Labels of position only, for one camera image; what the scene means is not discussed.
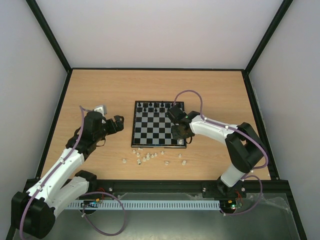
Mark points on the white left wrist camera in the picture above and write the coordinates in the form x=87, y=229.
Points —
x=100, y=109

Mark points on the grey slotted cable duct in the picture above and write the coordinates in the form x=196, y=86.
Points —
x=131, y=205

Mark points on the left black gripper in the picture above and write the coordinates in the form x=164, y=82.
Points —
x=120, y=125

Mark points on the left circuit board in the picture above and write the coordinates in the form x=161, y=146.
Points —
x=91, y=203

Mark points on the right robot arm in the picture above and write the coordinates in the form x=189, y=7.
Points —
x=244, y=147

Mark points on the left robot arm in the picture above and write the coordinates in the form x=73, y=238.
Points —
x=34, y=212

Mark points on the green circuit board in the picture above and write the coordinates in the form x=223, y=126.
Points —
x=237, y=206

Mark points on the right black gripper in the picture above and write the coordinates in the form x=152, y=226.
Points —
x=180, y=128

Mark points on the black and silver chessboard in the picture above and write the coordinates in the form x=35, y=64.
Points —
x=153, y=129

